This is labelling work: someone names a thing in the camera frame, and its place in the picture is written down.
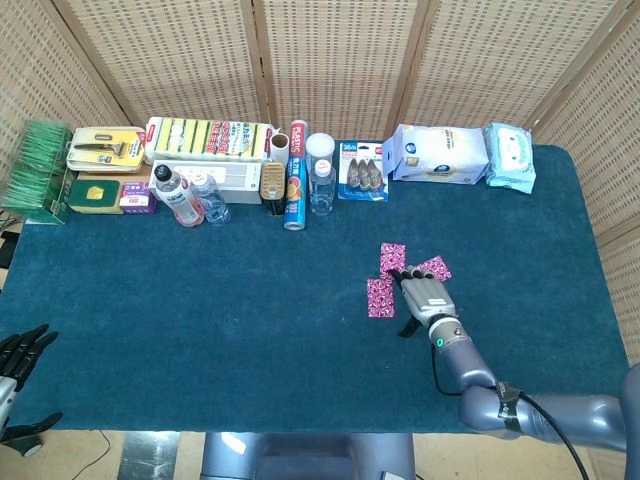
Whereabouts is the white tissue pack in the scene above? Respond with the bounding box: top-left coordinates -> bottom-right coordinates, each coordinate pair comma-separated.
382,123 -> 490,185

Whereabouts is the pink patterned square tile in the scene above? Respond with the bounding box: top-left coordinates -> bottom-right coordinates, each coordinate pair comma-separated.
379,242 -> 407,281
417,255 -> 453,283
366,277 -> 396,319

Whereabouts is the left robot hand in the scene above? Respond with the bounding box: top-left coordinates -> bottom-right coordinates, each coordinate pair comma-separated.
0,323 -> 65,445

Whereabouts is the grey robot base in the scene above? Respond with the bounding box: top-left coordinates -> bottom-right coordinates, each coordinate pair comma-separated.
199,430 -> 416,480

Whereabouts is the small purple box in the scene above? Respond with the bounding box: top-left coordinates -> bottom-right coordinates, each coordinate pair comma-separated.
118,181 -> 158,216

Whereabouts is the white paper roll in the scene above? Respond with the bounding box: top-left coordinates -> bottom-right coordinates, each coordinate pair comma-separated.
269,132 -> 291,166

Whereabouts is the black and gold tin can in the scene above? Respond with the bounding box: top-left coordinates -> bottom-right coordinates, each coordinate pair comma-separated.
261,161 -> 287,218

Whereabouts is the black caster wheel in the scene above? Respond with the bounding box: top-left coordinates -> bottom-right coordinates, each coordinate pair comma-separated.
9,434 -> 42,457

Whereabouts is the black floor equipment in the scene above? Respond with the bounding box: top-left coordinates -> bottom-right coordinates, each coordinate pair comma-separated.
0,209 -> 24,274

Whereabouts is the blue blister pack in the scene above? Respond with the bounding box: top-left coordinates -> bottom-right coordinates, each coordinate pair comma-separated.
338,140 -> 391,203

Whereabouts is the flat brown cardboard box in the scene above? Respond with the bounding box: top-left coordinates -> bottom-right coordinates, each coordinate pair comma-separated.
74,164 -> 156,184

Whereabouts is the green tea bag box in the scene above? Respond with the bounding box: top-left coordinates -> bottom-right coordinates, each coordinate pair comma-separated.
0,119 -> 76,226

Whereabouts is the pink drink bottle black cap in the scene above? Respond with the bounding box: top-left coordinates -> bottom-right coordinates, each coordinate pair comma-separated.
153,164 -> 206,229

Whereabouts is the thin black floor cable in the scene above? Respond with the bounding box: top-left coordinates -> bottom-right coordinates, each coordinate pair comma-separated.
92,429 -> 119,474

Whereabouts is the long white box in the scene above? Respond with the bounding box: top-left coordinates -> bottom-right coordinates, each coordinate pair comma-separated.
148,159 -> 265,205

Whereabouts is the green and yellow scouring sponge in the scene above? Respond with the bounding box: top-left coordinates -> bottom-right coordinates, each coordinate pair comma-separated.
68,178 -> 124,216

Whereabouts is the yellow green sponge pack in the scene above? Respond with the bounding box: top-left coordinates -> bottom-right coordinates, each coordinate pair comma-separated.
144,116 -> 275,163

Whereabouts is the small water bottle purple label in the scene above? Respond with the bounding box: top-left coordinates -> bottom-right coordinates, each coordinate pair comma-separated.
191,173 -> 233,225

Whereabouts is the woven folding screen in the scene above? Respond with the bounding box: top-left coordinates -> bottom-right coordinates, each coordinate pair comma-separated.
0,0 -> 640,480

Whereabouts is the light blue wet wipes pack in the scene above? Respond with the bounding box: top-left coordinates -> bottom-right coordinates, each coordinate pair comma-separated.
482,122 -> 537,195

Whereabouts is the teal table mat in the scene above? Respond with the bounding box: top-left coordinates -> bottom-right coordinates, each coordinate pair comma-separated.
0,139 -> 632,434

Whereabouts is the blue plastic wrap roll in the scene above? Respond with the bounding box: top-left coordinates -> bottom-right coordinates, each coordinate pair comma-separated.
283,118 -> 310,231

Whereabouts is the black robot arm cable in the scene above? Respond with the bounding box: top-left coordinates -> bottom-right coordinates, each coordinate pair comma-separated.
430,347 -> 591,480

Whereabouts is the shiny metal floor plate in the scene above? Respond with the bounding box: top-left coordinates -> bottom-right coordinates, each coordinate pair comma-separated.
118,431 -> 181,480

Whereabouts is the clear jar white lid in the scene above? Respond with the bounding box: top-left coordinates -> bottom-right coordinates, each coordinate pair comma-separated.
305,133 -> 336,174

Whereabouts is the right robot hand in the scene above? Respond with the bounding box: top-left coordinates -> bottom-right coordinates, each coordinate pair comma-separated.
391,264 -> 459,339

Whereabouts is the tall clear bottle white cap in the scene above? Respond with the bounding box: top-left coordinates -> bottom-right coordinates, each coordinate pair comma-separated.
308,159 -> 337,217

